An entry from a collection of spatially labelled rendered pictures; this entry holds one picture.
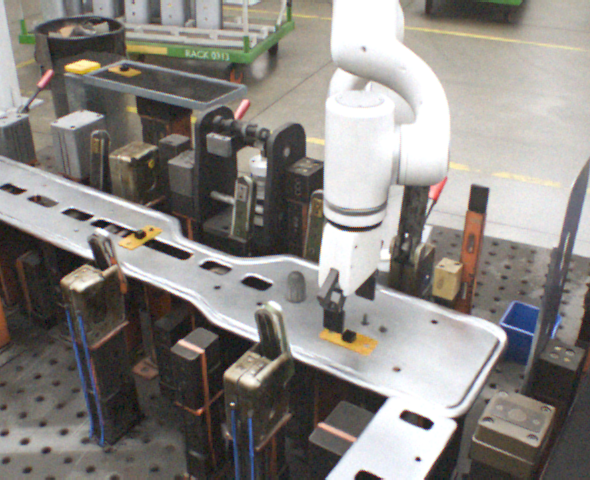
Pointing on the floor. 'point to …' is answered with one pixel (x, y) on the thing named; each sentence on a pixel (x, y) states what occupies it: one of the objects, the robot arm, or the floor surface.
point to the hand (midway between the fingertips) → (350, 308)
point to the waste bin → (63, 29)
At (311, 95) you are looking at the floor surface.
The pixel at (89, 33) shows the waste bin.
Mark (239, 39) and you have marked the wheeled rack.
